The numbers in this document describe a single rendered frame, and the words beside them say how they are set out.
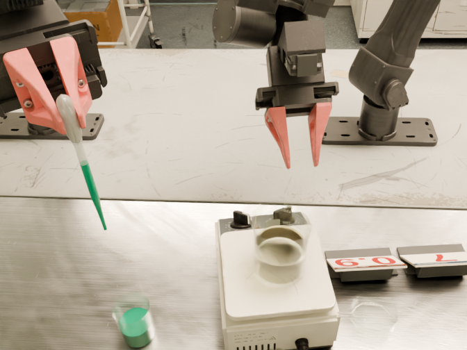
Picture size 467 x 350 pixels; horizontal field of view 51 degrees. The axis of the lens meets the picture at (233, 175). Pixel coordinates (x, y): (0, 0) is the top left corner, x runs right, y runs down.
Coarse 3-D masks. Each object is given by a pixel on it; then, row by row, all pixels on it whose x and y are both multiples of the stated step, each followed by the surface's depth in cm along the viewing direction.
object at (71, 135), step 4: (60, 96) 37; (56, 100) 37; (60, 100) 37; (56, 104) 37; (60, 104) 37; (64, 104) 37; (60, 108) 37; (64, 108) 37; (60, 112) 38; (64, 112) 37; (60, 116) 38; (64, 116) 38; (68, 116) 38; (64, 120) 38; (68, 120) 38; (64, 124) 38; (68, 124) 38; (72, 124) 38; (68, 128) 38; (72, 128) 39; (68, 132) 39; (72, 132) 39; (68, 136) 39; (72, 136) 39; (76, 136) 39; (72, 140) 39; (76, 140) 39
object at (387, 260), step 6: (348, 258) 67; (354, 258) 67; (360, 258) 66; (366, 258) 66; (372, 258) 66; (378, 258) 66; (384, 258) 66; (390, 258) 66; (336, 264) 64; (342, 264) 64; (348, 264) 64; (354, 264) 64; (360, 264) 63; (366, 264) 63; (372, 264) 63; (378, 264) 63; (384, 264) 63; (390, 264) 63
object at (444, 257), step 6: (408, 258) 65; (414, 258) 65; (420, 258) 65; (426, 258) 65; (432, 258) 64; (438, 258) 64; (444, 258) 64; (450, 258) 64; (456, 258) 64; (462, 258) 64
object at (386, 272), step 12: (336, 252) 68; (348, 252) 68; (360, 252) 68; (372, 252) 68; (384, 252) 68; (336, 276) 65; (348, 276) 64; (360, 276) 64; (372, 276) 64; (384, 276) 64
